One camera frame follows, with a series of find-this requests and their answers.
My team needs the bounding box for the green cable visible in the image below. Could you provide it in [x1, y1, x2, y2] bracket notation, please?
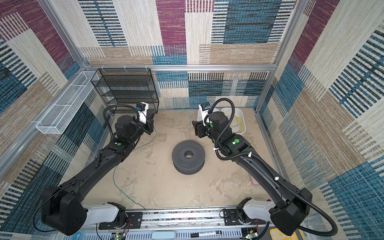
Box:
[112, 106, 169, 210]

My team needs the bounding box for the black perforated cable spool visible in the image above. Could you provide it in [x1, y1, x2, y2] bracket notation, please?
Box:
[172, 140, 206, 175]

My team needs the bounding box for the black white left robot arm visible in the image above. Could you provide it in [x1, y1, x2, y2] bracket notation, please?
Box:
[41, 114, 154, 236]

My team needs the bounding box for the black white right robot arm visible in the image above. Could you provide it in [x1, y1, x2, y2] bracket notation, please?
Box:
[192, 112, 313, 235]

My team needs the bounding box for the white plastic tub left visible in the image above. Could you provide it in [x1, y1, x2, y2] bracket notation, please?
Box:
[198, 106, 209, 126]

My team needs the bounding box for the white plastic tub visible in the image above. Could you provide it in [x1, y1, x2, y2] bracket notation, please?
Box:
[221, 108, 246, 135]
[198, 106, 209, 126]

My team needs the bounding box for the white plastic tub right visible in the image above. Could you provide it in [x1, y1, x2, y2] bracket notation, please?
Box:
[221, 108, 246, 135]

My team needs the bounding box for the light blue label plate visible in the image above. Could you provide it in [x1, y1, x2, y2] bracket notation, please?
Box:
[151, 231, 176, 240]

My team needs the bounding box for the black marker pen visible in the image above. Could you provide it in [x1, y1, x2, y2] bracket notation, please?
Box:
[190, 231, 222, 238]

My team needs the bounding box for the yellow keypad pendant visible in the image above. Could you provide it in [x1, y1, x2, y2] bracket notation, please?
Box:
[269, 228, 305, 240]

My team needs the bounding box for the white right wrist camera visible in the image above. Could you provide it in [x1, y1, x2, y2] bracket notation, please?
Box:
[198, 102, 211, 126]

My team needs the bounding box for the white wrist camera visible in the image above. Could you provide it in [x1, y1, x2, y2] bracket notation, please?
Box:
[136, 102, 149, 124]
[198, 102, 211, 126]

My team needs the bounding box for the yellow cable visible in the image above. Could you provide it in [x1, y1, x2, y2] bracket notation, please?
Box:
[224, 113, 244, 133]

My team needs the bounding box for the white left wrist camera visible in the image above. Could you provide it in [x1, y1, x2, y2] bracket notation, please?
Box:
[136, 102, 149, 124]

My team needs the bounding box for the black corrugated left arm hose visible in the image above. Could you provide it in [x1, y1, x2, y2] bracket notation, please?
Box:
[102, 104, 142, 139]

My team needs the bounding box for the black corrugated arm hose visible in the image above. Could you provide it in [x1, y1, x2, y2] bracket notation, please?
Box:
[208, 97, 339, 238]
[102, 104, 142, 139]

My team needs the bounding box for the black wire mesh shelf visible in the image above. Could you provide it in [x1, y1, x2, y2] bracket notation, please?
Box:
[91, 68, 160, 111]

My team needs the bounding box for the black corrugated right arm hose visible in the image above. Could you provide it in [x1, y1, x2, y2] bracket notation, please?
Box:
[208, 97, 339, 238]

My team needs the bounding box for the white wire mesh basket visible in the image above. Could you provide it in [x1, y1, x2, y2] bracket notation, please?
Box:
[36, 71, 95, 135]

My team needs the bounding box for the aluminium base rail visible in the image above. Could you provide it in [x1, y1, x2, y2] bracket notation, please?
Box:
[82, 200, 277, 240]

